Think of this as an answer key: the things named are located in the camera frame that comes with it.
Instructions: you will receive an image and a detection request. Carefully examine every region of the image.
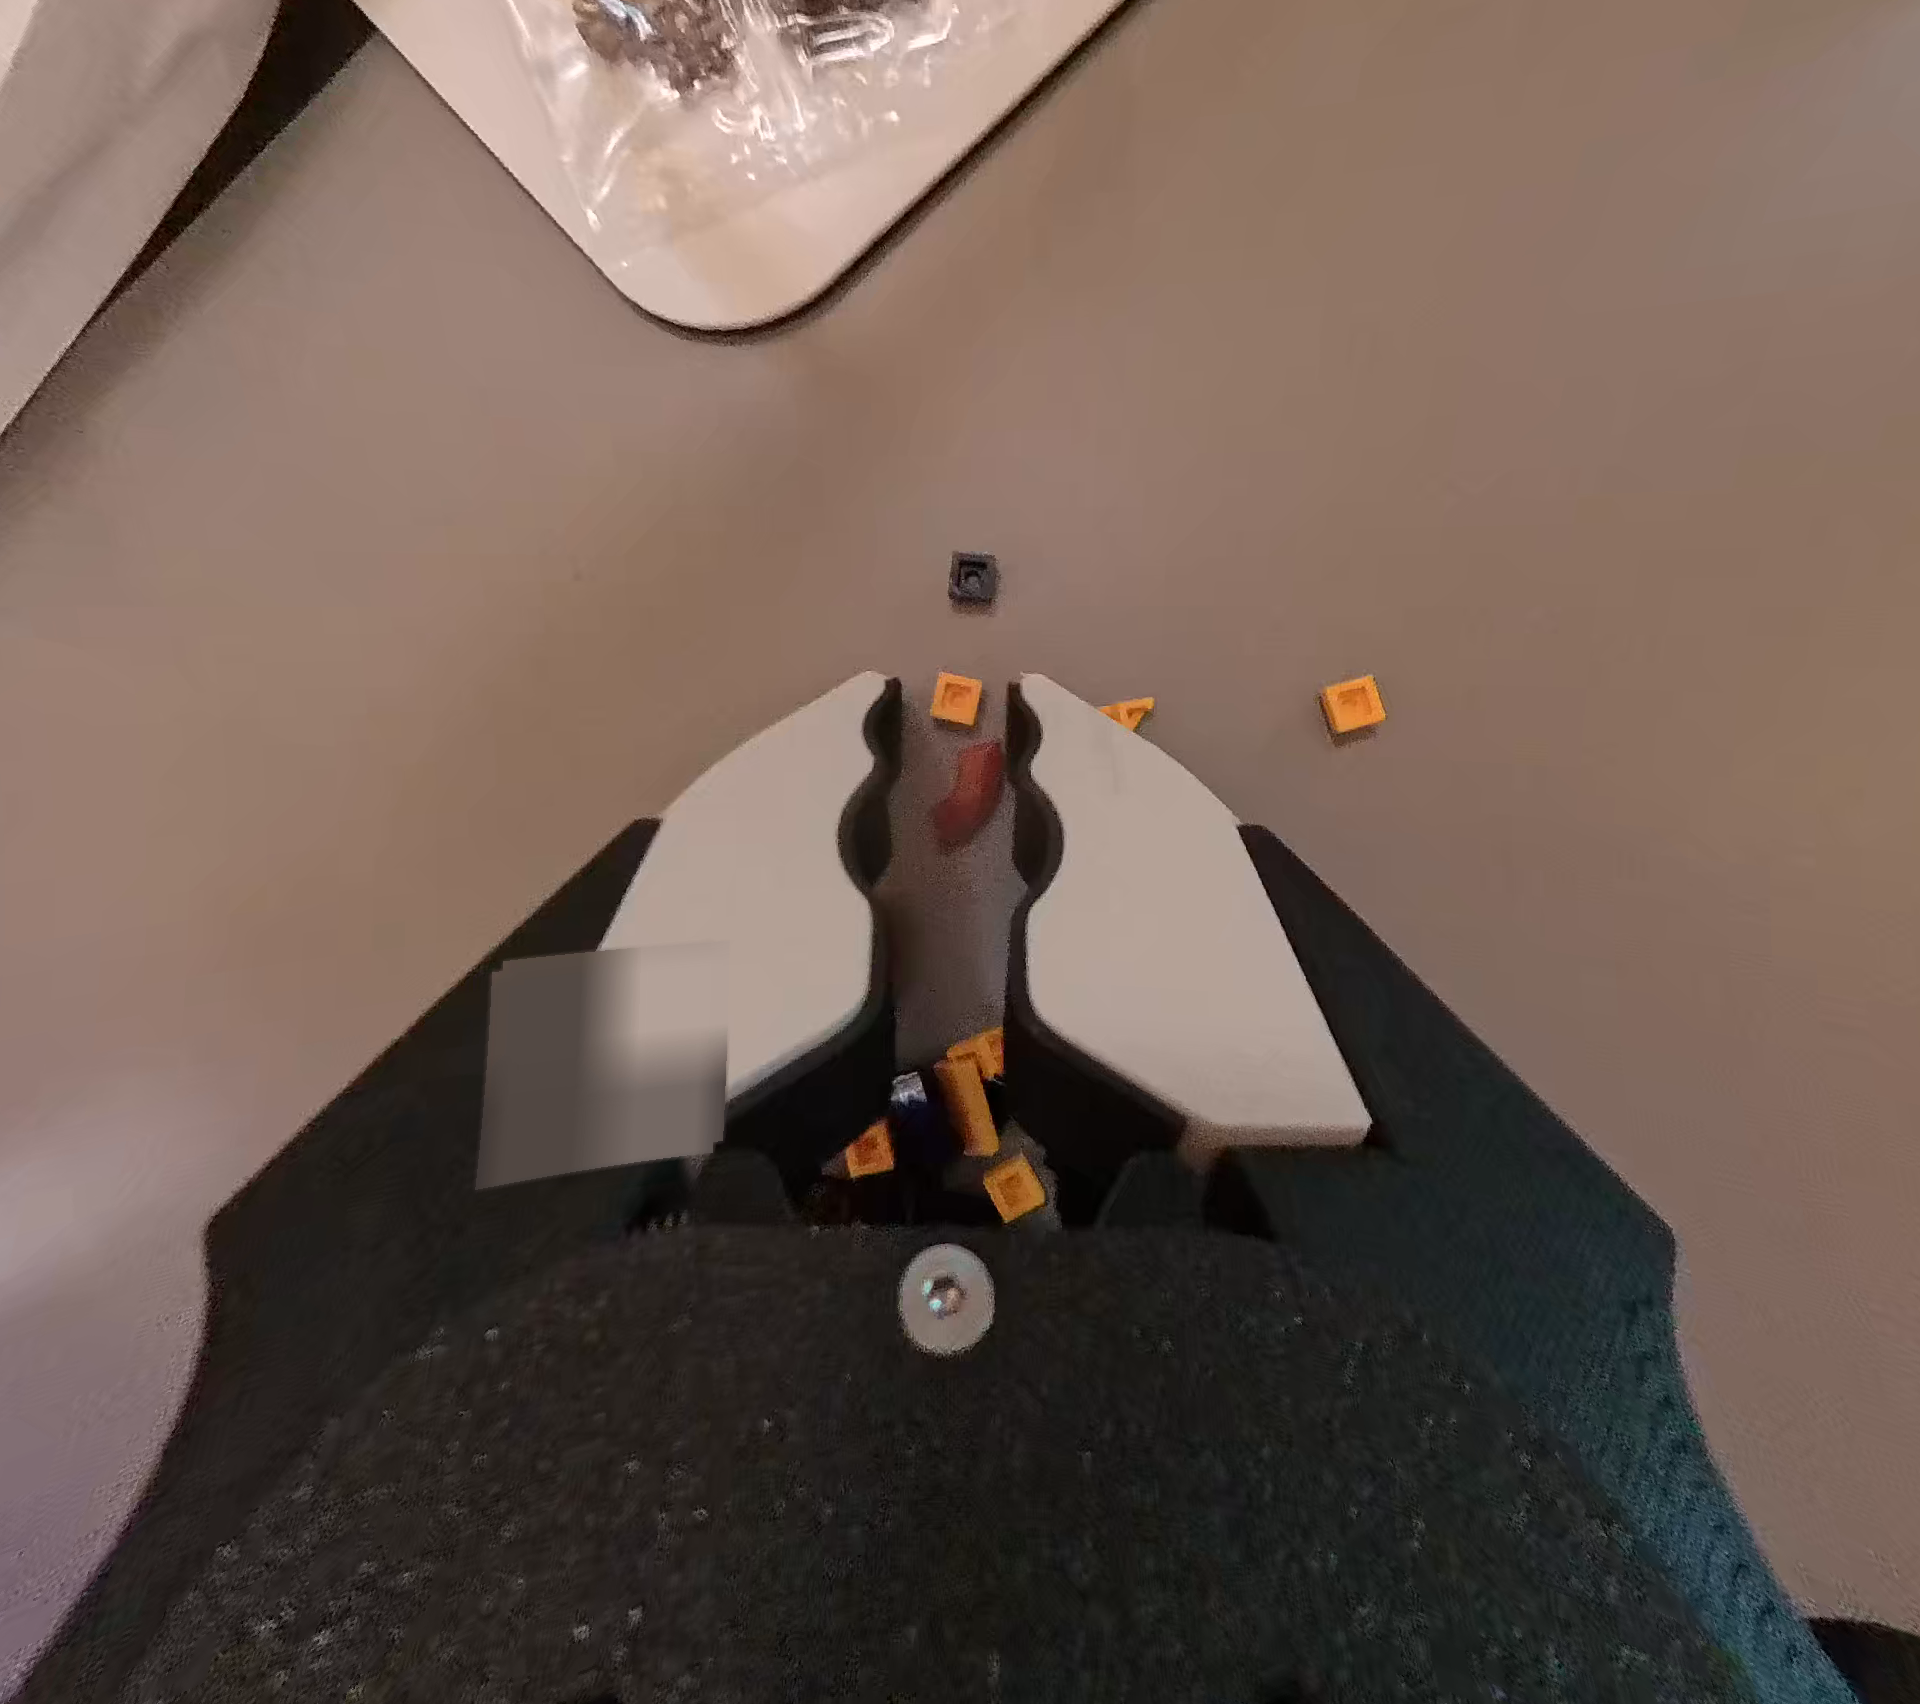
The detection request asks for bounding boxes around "flat printed paper bag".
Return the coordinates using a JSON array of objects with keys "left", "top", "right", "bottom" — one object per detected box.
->
[{"left": 0, "top": 0, "right": 311, "bottom": 437}]

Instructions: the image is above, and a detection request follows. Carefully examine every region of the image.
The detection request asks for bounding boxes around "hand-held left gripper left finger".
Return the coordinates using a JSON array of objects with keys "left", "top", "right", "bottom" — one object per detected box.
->
[{"left": 598, "top": 670, "right": 900, "bottom": 1152}]

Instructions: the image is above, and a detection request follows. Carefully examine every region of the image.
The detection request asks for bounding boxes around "grey desk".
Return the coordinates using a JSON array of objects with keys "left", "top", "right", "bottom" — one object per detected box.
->
[{"left": 0, "top": 0, "right": 1920, "bottom": 1704}]

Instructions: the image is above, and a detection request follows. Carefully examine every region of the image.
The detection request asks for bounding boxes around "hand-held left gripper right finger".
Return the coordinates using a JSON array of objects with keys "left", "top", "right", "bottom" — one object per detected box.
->
[{"left": 1004, "top": 670, "right": 1375, "bottom": 1167}]

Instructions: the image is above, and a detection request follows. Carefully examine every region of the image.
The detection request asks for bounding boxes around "reddish curved brick piece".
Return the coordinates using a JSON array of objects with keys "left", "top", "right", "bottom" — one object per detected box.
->
[{"left": 930, "top": 746, "right": 1004, "bottom": 847}]

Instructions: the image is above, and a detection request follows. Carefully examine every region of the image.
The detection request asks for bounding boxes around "pile of small bricks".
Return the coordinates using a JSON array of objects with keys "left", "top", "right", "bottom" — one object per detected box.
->
[{"left": 810, "top": 1024, "right": 1049, "bottom": 1227}]

